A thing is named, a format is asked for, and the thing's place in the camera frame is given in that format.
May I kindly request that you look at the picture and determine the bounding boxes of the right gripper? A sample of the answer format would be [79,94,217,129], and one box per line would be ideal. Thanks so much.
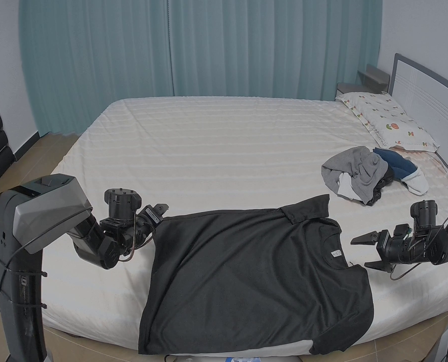
[350,230,413,273]

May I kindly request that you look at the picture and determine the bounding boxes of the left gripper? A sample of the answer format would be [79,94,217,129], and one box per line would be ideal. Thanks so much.
[134,204,165,241]

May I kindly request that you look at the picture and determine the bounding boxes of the black T-shirt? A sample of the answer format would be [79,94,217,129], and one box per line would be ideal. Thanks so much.
[138,193,375,355]

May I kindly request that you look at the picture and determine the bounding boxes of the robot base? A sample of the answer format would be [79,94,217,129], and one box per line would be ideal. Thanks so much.
[171,354,270,362]

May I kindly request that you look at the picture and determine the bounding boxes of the pile of clothes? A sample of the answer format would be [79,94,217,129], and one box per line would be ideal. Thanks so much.
[321,146,428,206]

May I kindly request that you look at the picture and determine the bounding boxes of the bed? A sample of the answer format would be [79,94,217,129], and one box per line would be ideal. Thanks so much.
[39,53,448,357]

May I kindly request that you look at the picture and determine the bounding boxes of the white printed pillow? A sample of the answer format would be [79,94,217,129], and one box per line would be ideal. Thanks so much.
[335,91,439,152]

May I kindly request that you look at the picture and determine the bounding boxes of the blue-green curtain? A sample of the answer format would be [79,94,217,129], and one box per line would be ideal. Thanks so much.
[19,0,173,137]
[167,0,383,101]

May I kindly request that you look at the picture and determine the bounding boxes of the grey bedside table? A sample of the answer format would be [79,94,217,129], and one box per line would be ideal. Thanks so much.
[336,64,390,95]

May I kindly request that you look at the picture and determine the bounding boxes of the black cable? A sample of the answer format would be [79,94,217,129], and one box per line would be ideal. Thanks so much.
[389,262,422,280]
[0,208,94,280]

